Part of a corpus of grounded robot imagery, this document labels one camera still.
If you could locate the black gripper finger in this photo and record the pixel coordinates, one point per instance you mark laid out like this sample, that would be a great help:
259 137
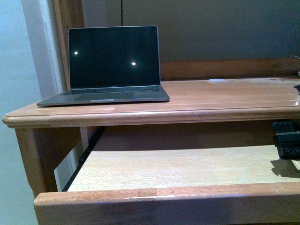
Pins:
283 128

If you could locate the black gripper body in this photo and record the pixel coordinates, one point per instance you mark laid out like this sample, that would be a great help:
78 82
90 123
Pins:
288 145

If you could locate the wooden desk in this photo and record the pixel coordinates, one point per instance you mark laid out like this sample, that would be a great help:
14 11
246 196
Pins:
254 89

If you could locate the wooden pull-out keyboard tray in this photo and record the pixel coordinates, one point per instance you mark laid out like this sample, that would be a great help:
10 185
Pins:
224 173

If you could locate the white round sticker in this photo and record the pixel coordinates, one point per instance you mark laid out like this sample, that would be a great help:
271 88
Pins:
216 80

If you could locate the grey open laptop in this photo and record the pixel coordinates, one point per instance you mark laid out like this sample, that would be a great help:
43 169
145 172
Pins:
112 65

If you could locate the wooden door frame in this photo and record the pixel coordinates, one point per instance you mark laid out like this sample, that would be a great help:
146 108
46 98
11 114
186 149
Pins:
69 14

